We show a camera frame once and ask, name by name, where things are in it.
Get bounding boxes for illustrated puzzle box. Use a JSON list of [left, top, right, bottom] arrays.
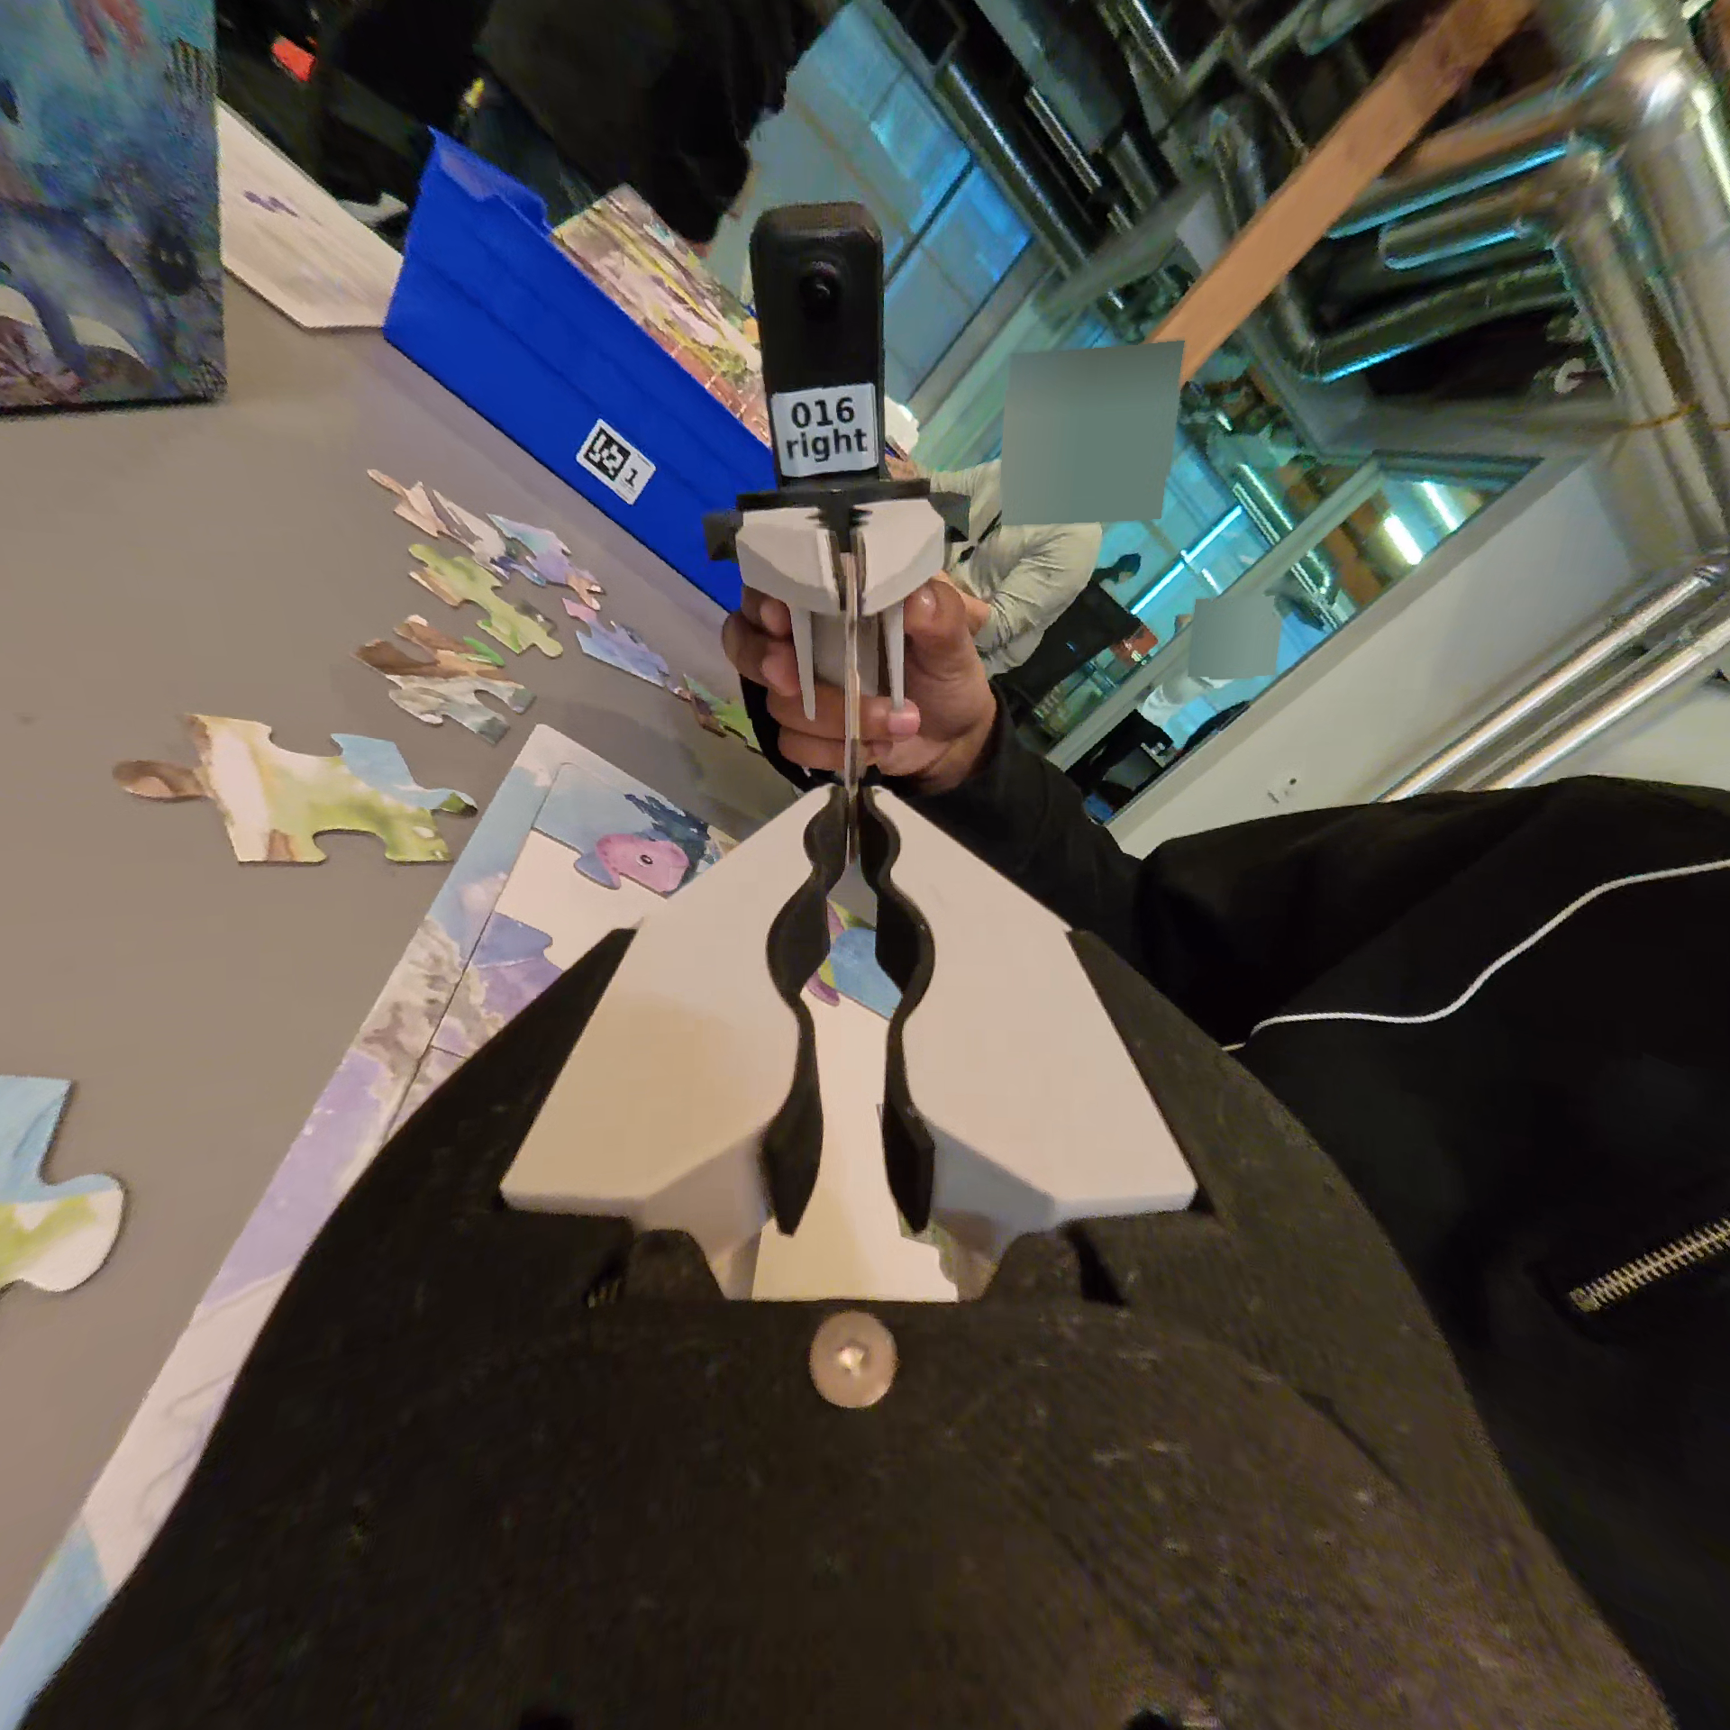
[[0, 0, 229, 410]]

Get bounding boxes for puzzle board in bin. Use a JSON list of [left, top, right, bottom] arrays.
[[552, 182, 769, 410]]

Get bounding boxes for paper instruction sheet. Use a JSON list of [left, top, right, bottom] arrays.
[[214, 105, 410, 335]]

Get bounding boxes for brown grey puzzle piece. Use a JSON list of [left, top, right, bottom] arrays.
[[355, 612, 538, 747]]

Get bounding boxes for pink yellow blue puzzle piece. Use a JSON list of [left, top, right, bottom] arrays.
[[0, 1072, 128, 1295]]

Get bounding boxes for purple blue puzzle piece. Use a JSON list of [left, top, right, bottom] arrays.
[[477, 511, 606, 612]]

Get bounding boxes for pink dinosaur head puzzle piece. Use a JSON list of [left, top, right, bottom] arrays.
[[540, 764, 745, 902]]

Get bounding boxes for green blue puzzle piece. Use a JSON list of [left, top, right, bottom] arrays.
[[112, 710, 481, 868]]

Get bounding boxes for silver metal rail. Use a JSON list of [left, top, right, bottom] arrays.
[[1386, 555, 1730, 800]]

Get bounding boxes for pastel purple pink puzzle piece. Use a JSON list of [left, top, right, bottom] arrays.
[[808, 534, 911, 1022]]

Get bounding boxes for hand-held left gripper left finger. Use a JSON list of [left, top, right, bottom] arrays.
[[501, 788, 860, 1300]]

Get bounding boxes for purple green puzzle piece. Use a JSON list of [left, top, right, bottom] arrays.
[[405, 908, 597, 1083]]

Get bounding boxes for green yellow puzzle piece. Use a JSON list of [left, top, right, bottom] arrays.
[[407, 539, 566, 661]]

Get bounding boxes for silver ventilation ducts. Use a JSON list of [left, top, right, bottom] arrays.
[[1204, 0, 1730, 571]]

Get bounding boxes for wooden beam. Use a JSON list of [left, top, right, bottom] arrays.
[[1152, 0, 1545, 381]]

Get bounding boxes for green dinosaur brown puzzle piece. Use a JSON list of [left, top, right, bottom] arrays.
[[681, 672, 761, 754]]

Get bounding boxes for person's right hand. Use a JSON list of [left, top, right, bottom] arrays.
[[719, 578, 1003, 800]]

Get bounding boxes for dinosaur puzzle tray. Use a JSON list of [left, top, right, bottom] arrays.
[[0, 721, 813, 1691]]

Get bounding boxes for blue plastic bin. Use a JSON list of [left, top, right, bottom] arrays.
[[383, 129, 789, 612]]

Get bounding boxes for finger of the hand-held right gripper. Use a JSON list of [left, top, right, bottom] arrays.
[[735, 516, 851, 725], [860, 504, 948, 712]]

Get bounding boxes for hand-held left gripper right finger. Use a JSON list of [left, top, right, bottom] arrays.
[[856, 788, 1203, 1269]]

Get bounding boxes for thin white cord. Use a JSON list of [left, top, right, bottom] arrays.
[[1221, 855, 1730, 1052]]

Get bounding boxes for blue white puzzle piece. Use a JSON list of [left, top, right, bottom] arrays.
[[570, 612, 676, 695]]

